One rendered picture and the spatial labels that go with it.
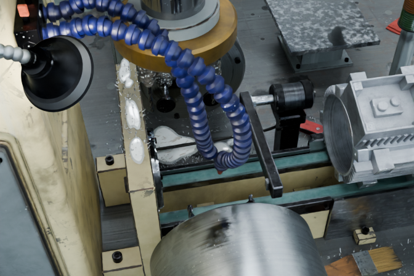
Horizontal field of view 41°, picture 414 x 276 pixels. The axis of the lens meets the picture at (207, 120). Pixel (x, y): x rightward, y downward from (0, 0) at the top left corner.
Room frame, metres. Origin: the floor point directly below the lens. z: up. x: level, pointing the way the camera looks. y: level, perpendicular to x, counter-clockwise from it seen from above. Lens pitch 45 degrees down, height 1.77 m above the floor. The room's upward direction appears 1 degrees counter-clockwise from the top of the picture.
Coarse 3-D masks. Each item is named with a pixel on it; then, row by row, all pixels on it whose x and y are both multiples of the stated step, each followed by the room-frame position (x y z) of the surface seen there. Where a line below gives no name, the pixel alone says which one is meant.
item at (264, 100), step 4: (256, 96) 0.82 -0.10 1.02; (260, 96) 0.82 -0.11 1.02; (264, 96) 0.82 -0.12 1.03; (268, 96) 0.82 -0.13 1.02; (272, 96) 0.82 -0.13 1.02; (256, 100) 0.81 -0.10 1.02; (260, 100) 0.81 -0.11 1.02; (264, 100) 0.81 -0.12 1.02; (268, 100) 0.81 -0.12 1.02; (272, 100) 0.81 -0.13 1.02; (256, 104) 0.81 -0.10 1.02; (260, 104) 0.81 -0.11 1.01; (264, 104) 0.81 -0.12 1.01; (268, 104) 0.81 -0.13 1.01
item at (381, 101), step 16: (368, 80) 0.72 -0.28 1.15; (384, 80) 0.73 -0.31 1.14; (400, 80) 0.74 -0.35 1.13; (352, 96) 0.70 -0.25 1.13; (368, 96) 0.72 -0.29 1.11; (384, 96) 0.72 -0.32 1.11; (400, 96) 0.72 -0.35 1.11; (352, 112) 0.68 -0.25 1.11; (368, 112) 0.69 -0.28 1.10; (384, 112) 0.68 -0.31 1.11; (400, 112) 0.68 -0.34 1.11; (352, 128) 0.67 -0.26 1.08; (368, 128) 0.64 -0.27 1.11; (384, 128) 0.66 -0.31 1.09; (400, 128) 0.64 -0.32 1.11; (368, 144) 0.65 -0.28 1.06; (384, 144) 0.66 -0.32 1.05
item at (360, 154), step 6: (336, 84) 0.77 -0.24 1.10; (342, 84) 0.77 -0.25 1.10; (336, 90) 0.76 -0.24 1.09; (342, 90) 0.75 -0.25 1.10; (354, 150) 0.65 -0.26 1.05; (360, 150) 0.64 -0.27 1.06; (366, 150) 0.64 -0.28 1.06; (354, 156) 0.64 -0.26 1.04; (360, 156) 0.63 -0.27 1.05; (366, 156) 0.63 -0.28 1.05; (336, 174) 0.69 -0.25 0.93; (342, 180) 0.68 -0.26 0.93
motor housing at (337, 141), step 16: (336, 96) 0.75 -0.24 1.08; (336, 112) 0.80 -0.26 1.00; (336, 128) 0.78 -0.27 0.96; (336, 144) 0.76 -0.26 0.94; (352, 144) 0.66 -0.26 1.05; (400, 144) 0.66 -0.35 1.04; (336, 160) 0.72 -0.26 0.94; (352, 160) 0.65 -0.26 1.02; (368, 160) 0.65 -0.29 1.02; (400, 160) 0.64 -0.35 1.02; (352, 176) 0.64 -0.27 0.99; (368, 176) 0.64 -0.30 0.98; (384, 176) 0.65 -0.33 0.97
